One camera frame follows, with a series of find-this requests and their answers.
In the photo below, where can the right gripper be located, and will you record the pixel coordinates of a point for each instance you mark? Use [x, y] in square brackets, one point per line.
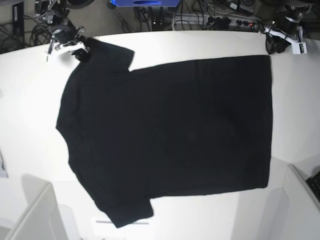
[65, 38]

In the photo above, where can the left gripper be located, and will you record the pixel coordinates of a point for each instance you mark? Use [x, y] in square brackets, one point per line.
[281, 29]

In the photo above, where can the black T-shirt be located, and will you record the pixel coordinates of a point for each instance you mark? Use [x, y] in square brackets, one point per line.
[188, 128]

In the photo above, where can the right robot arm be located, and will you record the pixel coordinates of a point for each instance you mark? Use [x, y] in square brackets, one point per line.
[52, 12]

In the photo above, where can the blue box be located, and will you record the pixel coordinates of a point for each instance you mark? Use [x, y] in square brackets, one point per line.
[145, 3]

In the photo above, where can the black keyboard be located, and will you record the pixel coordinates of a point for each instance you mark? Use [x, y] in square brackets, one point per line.
[314, 184]

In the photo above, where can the white bin left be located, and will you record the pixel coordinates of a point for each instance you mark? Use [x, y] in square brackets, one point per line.
[29, 211]

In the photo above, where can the white bin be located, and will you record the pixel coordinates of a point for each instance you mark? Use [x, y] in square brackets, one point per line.
[29, 211]
[292, 212]

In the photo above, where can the white bin right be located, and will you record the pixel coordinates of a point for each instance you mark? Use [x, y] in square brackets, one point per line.
[292, 212]

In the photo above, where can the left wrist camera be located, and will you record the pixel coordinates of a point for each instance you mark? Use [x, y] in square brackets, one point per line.
[299, 48]

